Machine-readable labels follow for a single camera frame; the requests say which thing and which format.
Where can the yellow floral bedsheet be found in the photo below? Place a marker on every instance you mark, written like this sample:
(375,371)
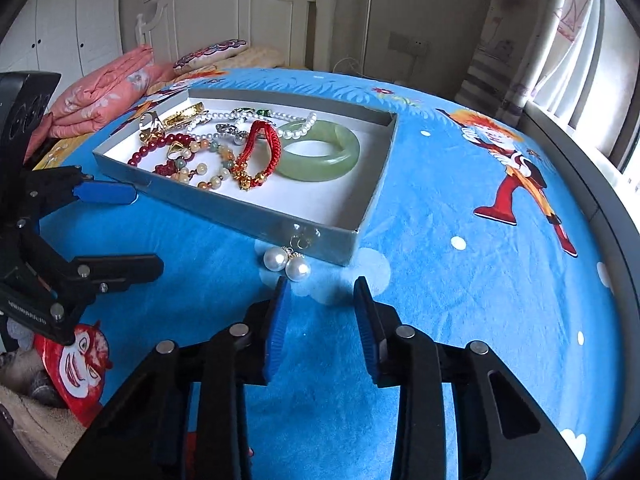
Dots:
(61,151)

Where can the white wooden headboard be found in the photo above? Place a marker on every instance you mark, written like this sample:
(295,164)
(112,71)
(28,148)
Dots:
(301,30)

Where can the gold bangle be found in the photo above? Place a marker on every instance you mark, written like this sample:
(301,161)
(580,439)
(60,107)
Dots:
(183,117)

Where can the green jade bangle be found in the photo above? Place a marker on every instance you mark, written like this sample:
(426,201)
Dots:
(322,152)

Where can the embroidered small pillow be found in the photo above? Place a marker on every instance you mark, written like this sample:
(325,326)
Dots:
(209,55)

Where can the silver brooch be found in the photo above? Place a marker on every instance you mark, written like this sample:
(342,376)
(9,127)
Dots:
(235,132)

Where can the white wardrobe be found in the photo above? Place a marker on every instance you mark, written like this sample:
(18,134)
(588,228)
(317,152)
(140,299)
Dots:
(69,37)

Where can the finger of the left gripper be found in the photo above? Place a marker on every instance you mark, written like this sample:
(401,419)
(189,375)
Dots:
(118,273)
(104,192)

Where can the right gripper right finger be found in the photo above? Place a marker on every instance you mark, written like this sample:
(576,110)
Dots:
(377,325)

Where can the yellow checked pillow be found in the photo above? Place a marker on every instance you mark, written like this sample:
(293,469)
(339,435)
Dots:
(252,57)

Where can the pearl earring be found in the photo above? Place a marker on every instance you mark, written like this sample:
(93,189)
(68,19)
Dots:
(297,268)
(275,258)

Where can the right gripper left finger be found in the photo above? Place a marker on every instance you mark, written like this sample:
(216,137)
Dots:
(267,321)

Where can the pink folded quilt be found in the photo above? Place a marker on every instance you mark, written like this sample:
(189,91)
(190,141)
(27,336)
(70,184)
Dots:
(98,98)

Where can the wall power socket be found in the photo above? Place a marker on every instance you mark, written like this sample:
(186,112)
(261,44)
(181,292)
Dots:
(409,45)

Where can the striped printed curtain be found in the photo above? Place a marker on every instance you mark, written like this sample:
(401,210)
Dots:
(522,44)

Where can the grey cardboard jewelry tray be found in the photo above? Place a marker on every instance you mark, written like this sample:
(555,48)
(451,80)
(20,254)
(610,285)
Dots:
(238,185)

